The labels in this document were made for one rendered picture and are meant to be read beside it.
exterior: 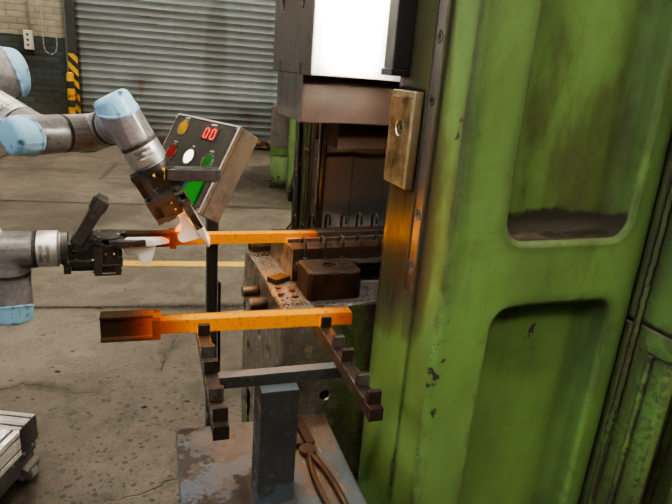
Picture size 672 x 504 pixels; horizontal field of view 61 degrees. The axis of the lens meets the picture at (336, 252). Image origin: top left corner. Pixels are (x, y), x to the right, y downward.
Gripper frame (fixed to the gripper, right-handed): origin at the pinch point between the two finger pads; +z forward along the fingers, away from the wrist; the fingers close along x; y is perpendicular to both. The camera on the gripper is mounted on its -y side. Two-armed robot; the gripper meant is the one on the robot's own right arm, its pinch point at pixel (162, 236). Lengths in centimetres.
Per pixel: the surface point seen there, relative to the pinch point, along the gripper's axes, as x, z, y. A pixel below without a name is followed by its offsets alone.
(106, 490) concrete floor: -44, -15, 101
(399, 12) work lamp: 27, 37, -48
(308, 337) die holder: 22.1, 27.5, 15.7
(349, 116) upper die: 7.6, 37.9, -28.5
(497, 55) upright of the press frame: 47, 45, -42
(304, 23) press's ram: 7, 27, -46
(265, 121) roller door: -777, 213, 52
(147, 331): 34.0, -4.9, 5.7
